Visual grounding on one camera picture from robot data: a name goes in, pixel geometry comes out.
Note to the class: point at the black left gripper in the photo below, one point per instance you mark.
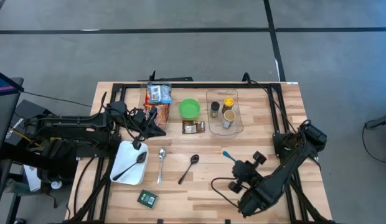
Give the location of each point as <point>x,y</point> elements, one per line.
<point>140,124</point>

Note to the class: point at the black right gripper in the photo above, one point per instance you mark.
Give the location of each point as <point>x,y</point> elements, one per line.
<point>249,172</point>

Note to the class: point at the teal plastic spoon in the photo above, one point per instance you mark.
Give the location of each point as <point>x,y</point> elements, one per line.
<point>227,154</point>

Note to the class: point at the red and yellow ramen packet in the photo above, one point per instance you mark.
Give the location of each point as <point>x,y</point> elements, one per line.
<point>164,113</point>

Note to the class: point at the blue ramen noodle packet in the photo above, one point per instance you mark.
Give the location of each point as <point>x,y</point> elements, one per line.
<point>160,93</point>

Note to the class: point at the tan-lid spice jar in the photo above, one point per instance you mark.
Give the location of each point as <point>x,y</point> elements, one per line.
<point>229,116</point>

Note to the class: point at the black-lid spice jar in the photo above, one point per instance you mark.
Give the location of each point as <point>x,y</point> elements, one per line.
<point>214,109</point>

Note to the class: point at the yellow-lid spice jar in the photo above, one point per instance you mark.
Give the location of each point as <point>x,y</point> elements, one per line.
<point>228,102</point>

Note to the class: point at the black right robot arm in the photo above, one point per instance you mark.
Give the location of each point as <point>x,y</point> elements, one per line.
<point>274,186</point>

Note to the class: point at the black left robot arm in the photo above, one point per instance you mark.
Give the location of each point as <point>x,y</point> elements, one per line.
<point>71,121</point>

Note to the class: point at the silver metal spoon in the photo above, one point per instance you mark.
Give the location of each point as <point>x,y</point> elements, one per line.
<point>162,153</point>

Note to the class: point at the white plastic bin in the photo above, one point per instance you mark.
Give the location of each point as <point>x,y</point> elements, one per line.
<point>127,155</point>

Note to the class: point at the small brown snack packet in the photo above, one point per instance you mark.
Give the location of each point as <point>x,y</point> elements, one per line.
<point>193,127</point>

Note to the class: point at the clear plastic bin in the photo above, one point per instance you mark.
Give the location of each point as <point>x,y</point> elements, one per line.
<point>142,93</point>
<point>236,124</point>

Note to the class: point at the green plastic bowl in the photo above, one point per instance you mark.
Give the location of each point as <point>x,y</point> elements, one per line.
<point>189,109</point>

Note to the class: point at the green cardboard box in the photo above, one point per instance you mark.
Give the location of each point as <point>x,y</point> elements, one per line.
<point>147,198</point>

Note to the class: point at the white round cap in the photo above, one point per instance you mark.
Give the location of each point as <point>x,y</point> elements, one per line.
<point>56,184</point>

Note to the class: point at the white paper sheet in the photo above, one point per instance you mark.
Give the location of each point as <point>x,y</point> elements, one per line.
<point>32,179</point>

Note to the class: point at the black case white lettering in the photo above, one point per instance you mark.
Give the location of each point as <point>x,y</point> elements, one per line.
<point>17,127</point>

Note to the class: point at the grey chair base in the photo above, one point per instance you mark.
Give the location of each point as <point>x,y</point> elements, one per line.
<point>383,122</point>

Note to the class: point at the black computer monitor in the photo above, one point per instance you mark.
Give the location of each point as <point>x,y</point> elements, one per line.
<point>3,109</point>

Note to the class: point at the black mount bracket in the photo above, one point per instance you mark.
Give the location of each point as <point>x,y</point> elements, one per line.
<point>174,79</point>

